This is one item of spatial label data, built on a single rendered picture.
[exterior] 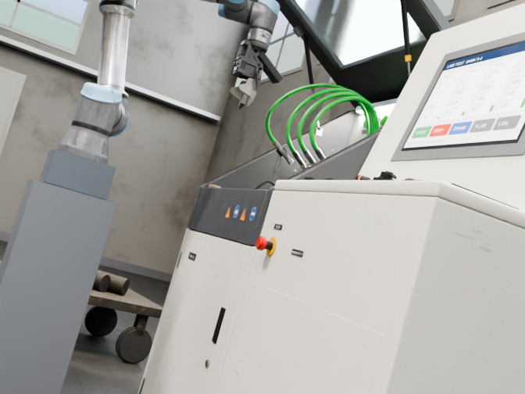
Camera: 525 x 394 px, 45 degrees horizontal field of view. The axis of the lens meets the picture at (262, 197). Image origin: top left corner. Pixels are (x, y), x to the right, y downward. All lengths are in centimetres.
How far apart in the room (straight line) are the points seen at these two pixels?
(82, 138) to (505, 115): 114
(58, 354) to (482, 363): 116
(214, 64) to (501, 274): 860
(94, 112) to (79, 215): 31
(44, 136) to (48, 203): 716
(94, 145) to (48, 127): 710
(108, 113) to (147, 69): 738
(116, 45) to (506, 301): 143
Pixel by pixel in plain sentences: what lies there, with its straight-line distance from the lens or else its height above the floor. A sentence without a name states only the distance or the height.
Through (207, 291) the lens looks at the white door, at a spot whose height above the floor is 62.
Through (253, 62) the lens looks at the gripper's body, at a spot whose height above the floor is 136.
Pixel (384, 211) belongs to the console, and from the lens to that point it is 121.
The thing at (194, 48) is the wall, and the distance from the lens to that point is 955.
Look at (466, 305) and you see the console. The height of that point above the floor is 79.
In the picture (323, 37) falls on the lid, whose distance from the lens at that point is 251.
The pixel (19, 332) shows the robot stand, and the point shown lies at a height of 39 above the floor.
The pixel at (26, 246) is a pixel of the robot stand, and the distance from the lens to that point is 183.
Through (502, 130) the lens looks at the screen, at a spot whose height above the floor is 117.
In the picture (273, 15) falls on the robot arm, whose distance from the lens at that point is 212.
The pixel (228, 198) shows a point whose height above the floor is 92.
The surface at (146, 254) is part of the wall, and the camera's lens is 925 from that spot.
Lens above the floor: 78
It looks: 5 degrees up
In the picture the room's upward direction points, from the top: 16 degrees clockwise
